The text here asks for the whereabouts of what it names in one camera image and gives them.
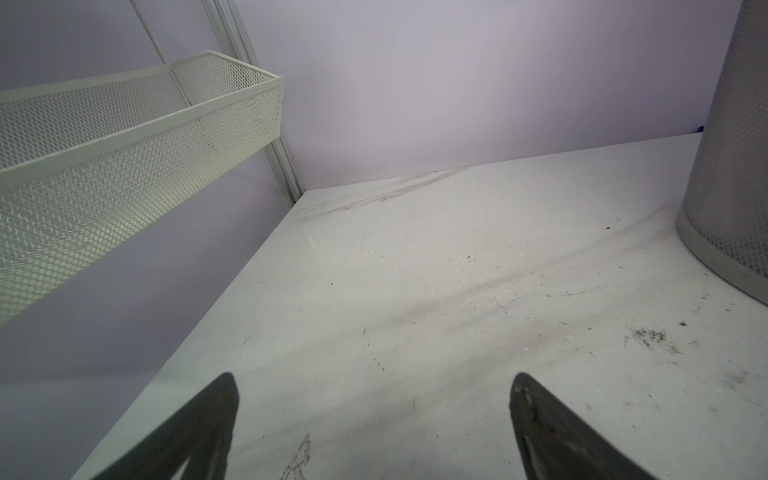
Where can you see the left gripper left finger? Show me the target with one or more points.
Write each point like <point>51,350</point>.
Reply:
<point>195,441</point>

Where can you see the white mesh lower shelf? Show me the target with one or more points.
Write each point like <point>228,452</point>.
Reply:
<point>87,164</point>

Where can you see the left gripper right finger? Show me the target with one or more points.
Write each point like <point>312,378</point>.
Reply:
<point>555,443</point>

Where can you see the grey mesh waste bin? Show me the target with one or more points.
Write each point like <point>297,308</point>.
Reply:
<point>723,216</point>

